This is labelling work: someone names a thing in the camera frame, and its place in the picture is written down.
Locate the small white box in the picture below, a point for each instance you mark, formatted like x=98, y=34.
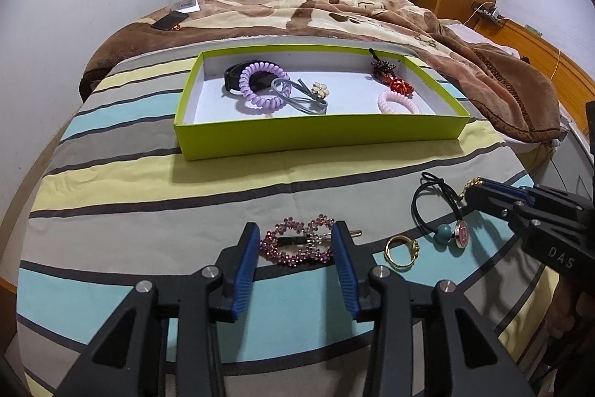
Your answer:
x=187, y=5

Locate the red knotted ornament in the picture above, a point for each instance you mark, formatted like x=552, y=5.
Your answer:
x=401, y=86

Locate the black wristband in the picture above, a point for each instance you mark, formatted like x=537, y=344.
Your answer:
x=231, y=78

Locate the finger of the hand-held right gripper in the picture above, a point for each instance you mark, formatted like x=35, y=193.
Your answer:
x=511, y=191
x=492, y=204

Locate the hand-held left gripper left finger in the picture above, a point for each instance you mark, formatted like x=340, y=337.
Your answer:
x=244, y=280

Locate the green shallow cardboard box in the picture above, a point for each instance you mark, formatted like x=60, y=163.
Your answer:
x=325, y=139

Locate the wooden door panel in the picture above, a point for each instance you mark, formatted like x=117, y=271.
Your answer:
x=7, y=313

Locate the dark red beaded hair clip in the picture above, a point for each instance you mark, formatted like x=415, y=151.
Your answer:
x=383, y=69

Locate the black smartphone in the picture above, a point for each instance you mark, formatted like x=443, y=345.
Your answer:
x=168, y=21

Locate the grey metal cabinet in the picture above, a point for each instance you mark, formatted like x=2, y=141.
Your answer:
x=576, y=160

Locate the pink rhinestone hair clip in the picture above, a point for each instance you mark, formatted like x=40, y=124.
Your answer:
x=279, y=255

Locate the power strip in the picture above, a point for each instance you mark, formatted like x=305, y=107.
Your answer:
x=488, y=12

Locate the brown patterned blanket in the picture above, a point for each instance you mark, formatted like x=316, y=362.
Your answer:
x=302, y=13

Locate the striped bed sheet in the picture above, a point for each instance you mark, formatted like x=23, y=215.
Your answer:
x=139, y=211

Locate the pale pink pillow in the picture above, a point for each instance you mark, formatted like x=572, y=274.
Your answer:
x=483, y=39

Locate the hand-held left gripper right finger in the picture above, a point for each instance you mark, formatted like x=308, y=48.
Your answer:
x=346, y=280

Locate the wooden headboard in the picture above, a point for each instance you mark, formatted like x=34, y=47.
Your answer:
x=571, y=71

